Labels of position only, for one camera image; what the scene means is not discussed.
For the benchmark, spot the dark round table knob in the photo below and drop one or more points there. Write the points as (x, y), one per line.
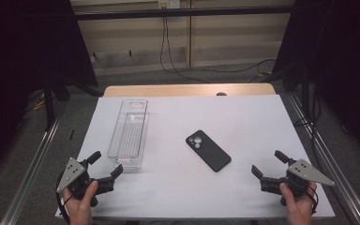
(221, 93)

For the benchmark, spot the black horizontal bar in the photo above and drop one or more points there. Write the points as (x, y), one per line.
(181, 13)

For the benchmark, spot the wooden table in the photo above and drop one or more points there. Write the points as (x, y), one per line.
(168, 90)

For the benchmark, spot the clear plastic container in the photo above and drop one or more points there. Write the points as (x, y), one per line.
(128, 137)

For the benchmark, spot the person's right hand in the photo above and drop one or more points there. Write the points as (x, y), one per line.
(298, 204)

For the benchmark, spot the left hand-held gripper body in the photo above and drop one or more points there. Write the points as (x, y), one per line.
(75, 182)

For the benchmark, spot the white wall socket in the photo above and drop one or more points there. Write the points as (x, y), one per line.
(168, 3)

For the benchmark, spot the aluminium rail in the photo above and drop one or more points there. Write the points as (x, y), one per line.
(28, 178)
(334, 168)

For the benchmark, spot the black phone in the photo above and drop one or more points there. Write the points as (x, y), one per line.
(209, 153)

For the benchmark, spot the black metal stand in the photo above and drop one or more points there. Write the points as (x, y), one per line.
(49, 106)

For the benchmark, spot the dark curtain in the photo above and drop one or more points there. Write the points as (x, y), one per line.
(343, 68)
(18, 78)

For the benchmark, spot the white table mat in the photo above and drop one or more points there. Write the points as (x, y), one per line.
(184, 193)

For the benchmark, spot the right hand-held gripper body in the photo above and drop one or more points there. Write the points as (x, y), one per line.
(296, 178)

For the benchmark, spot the person's left hand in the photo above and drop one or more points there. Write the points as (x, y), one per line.
(79, 207)

